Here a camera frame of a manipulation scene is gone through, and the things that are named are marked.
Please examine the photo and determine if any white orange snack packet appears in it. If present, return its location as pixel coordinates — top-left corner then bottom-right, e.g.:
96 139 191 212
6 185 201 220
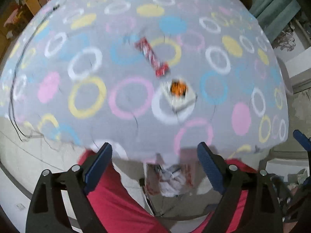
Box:
161 78 197 113

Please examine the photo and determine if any red snack wrapper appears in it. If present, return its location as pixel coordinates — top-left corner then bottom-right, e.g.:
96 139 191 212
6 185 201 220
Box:
135 37 169 78

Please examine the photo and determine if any teal green curtain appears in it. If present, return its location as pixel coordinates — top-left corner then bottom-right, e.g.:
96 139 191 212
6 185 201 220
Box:
249 0 301 42

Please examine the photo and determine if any white red plastic trash bag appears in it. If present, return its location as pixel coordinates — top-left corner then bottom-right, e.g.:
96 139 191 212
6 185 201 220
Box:
143 163 196 198

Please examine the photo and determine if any chair with pink clothes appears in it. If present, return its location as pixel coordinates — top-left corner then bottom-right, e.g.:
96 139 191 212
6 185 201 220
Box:
1 3 32 36

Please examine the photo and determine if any black charging cable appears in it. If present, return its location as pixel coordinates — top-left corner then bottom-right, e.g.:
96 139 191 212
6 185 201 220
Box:
8 0 61 143

